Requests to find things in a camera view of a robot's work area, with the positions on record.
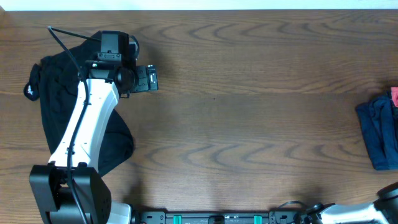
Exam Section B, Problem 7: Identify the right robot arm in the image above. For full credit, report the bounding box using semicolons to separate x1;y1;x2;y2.
295;183;397;224

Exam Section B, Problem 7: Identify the black t-shirt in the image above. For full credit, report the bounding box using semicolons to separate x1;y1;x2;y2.
24;30;135;176

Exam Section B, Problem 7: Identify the folded blue denim garment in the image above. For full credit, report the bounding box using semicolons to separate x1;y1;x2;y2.
355;90;397;170

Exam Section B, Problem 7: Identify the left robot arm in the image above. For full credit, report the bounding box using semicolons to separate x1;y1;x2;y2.
24;30;159;223

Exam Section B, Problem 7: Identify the red orange t-shirt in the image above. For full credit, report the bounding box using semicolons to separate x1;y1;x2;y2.
391;87;398;108

